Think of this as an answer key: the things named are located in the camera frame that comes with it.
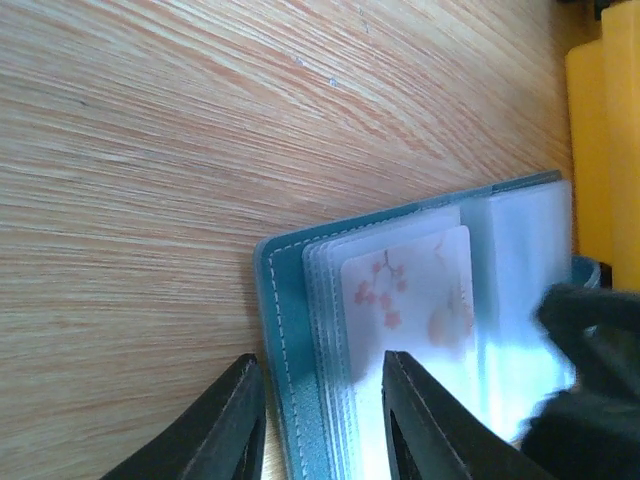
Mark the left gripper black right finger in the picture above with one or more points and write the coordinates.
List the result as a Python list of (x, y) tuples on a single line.
[(431, 435)]

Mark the teal card holder wallet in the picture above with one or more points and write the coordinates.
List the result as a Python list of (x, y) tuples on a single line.
[(520, 245)]

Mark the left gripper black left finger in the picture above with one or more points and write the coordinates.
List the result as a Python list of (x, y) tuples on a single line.
[(220, 436)]

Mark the yellow plastic bin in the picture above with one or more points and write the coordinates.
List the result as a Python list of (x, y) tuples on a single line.
[(603, 99)]

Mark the white pink blossom card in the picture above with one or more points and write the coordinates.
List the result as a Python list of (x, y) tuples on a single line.
[(415, 296)]

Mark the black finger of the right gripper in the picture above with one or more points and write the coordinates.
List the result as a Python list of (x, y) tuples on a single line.
[(591, 432)]

